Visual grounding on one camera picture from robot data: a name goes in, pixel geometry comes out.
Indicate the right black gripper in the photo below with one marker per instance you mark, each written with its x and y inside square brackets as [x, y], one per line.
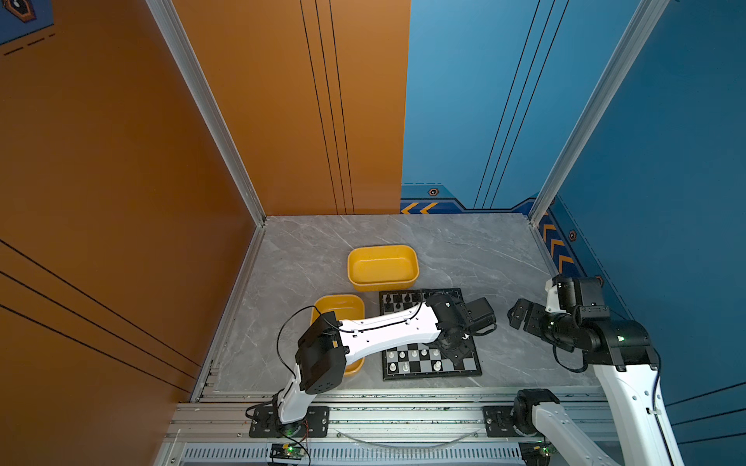
[529, 322]

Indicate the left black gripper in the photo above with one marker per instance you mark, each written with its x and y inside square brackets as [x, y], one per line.
[461, 354]

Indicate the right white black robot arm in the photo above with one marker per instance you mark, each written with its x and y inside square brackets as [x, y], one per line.
[623, 358]

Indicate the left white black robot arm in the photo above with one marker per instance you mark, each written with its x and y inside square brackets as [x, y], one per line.
[329, 345]

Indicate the black white chess board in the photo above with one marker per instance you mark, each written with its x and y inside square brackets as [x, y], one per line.
[421, 361]

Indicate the yellow tray with black pieces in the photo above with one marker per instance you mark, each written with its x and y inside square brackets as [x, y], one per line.
[383, 268]

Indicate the yellow tray with white pieces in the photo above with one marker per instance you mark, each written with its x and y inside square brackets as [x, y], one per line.
[345, 307]

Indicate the right green circuit board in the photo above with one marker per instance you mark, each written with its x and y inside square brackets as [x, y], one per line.
[538, 454]

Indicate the green circuit board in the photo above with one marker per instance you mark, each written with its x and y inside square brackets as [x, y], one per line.
[288, 454]
[538, 454]

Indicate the left green circuit board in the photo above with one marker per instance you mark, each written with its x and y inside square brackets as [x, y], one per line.
[288, 454]

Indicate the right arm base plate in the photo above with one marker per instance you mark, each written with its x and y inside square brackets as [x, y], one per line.
[500, 422]

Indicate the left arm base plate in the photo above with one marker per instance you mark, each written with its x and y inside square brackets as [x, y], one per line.
[264, 423]

